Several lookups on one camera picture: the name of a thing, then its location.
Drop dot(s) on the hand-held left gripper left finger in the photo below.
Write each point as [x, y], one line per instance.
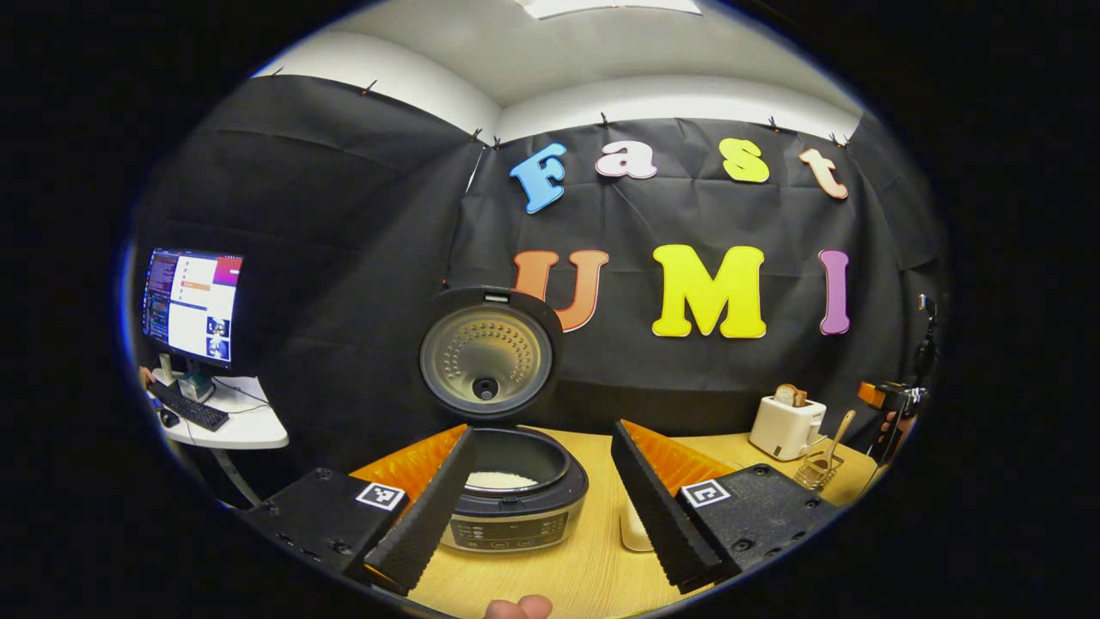
[421, 524]

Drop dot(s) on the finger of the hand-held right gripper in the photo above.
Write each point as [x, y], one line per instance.
[870, 395]

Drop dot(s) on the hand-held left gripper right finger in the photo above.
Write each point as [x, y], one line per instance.
[657, 511]

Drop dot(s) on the clear plastic rice container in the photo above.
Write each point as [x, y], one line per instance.
[634, 529]

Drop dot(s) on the wooden spoon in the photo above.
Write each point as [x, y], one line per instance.
[840, 434]

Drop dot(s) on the dark grey rice cooker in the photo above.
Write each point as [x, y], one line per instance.
[485, 357]

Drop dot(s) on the toast bread slice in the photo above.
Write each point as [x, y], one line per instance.
[791, 395]

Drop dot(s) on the white toaster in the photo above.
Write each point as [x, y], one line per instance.
[784, 428]

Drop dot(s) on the white side table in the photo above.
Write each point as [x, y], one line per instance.
[249, 425]

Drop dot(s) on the black keyboard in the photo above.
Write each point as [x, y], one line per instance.
[189, 408]

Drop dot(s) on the small teal box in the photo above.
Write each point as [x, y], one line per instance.
[196, 387]

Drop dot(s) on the black computer mouse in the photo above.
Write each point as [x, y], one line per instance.
[168, 419]

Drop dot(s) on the black backdrop cloth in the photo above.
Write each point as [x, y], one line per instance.
[344, 258]

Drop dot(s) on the computer monitor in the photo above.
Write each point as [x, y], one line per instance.
[193, 305]

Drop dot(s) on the ceiling light panel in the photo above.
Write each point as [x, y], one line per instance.
[610, 7]

